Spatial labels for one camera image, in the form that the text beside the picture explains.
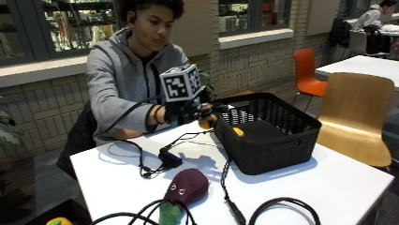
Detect black jacket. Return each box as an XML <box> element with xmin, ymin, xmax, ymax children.
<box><xmin>55</xmin><ymin>101</ymin><xmax>100</xmax><ymax>181</ymax></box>

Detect purple eggplant plush toy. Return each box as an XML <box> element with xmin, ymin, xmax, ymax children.
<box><xmin>157</xmin><ymin>168</ymin><xmax>210</xmax><ymax>225</ymax></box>

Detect light wooden chair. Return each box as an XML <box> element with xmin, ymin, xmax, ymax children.
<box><xmin>315</xmin><ymin>71</ymin><xmax>395</xmax><ymax>169</ymax></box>

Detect black woven plastic basket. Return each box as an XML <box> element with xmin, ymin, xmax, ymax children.
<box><xmin>212</xmin><ymin>92</ymin><xmax>323</xmax><ymax>176</ymax></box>

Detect black looped cable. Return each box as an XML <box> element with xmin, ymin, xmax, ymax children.
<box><xmin>89</xmin><ymin>199</ymin><xmax>198</xmax><ymax>225</ymax></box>

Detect white cube with black markers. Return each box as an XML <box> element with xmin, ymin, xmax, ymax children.
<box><xmin>158</xmin><ymin>63</ymin><xmax>206</xmax><ymax>103</ymax></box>

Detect grey background chair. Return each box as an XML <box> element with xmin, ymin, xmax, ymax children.
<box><xmin>349</xmin><ymin>28</ymin><xmax>390</xmax><ymax>59</ymax></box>

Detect thick black cable loop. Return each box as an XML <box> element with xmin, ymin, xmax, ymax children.
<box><xmin>247</xmin><ymin>197</ymin><xmax>322</xmax><ymax>225</ymax></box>

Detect orange plastic chair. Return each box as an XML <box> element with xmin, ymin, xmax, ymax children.
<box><xmin>290</xmin><ymin>48</ymin><xmax>330</xmax><ymax>106</ymax></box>

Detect black glove cable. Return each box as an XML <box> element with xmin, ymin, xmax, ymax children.
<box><xmin>96</xmin><ymin>95</ymin><xmax>172</xmax><ymax>180</ymax></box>

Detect dark hanging coat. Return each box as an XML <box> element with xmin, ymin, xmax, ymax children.
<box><xmin>327</xmin><ymin>16</ymin><xmax>354</xmax><ymax>49</ymax></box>

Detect the person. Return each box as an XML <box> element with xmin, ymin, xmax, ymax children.
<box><xmin>85</xmin><ymin>0</ymin><xmax>210</xmax><ymax>147</ymax></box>

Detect black cable hub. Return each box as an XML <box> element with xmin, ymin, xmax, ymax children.
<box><xmin>157</xmin><ymin>146</ymin><xmax>185</xmax><ymax>170</ymax></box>

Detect orange fruit toy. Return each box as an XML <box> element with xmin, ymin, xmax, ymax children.
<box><xmin>197</xmin><ymin>113</ymin><xmax>218</xmax><ymax>130</ymax></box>

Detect white background table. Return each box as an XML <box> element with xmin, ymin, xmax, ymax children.
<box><xmin>314</xmin><ymin>54</ymin><xmax>399</xmax><ymax>89</ymax></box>

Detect thin black cable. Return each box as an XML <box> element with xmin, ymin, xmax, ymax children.
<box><xmin>165</xmin><ymin>129</ymin><xmax>216</xmax><ymax>151</ymax></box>

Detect green potted plant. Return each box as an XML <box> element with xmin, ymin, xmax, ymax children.
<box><xmin>0</xmin><ymin>107</ymin><xmax>25</xmax><ymax>152</ymax></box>

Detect black cable with plug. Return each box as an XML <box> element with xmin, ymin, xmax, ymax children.
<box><xmin>220</xmin><ymin>157</ymin><xmax>249</xmax><ymax>225</ymax></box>

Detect yellow and green toy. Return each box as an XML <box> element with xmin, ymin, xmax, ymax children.
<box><xmin>45</xmin><ymin>217</ymin><xmax>75</xmax><ymax>225</ymax></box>

